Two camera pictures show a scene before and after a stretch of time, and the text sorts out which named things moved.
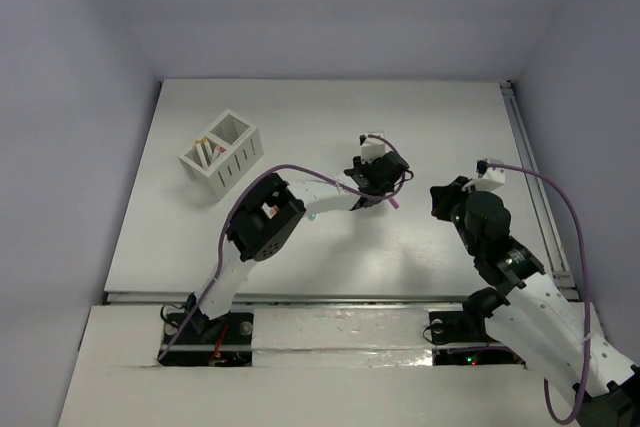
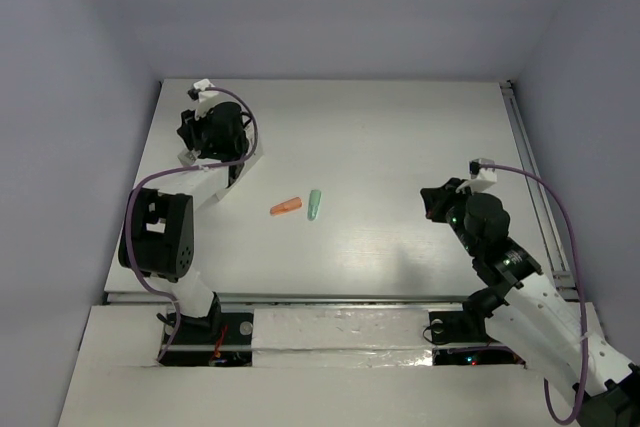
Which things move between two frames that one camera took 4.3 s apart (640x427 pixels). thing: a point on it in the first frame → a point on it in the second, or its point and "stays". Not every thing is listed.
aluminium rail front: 299,298 stays
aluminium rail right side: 565,279 stays
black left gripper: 368,181 → 188,128
